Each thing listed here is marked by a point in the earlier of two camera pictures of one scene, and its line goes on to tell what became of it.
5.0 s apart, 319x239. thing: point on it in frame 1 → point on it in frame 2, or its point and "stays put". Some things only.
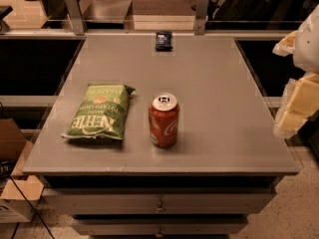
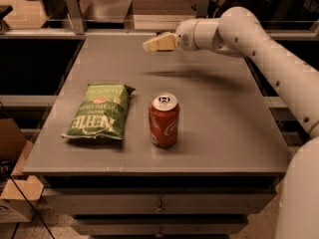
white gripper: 308,47 → 185,37
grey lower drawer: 160,225 stays put
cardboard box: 18,195 stays put
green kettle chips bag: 102,113 stays put
